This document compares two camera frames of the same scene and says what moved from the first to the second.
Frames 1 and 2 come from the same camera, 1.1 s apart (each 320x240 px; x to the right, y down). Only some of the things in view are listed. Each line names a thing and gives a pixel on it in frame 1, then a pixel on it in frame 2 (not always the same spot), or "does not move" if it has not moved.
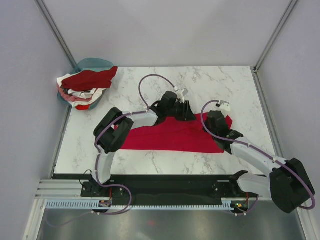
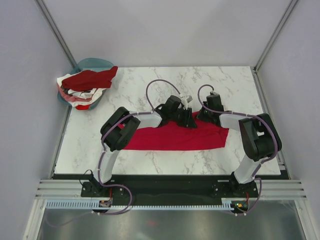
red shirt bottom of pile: [82, 107] does not move
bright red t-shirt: [171, 134] does not move
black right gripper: [207, 123] -> [200, 116]
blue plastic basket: [90, 64] does not move
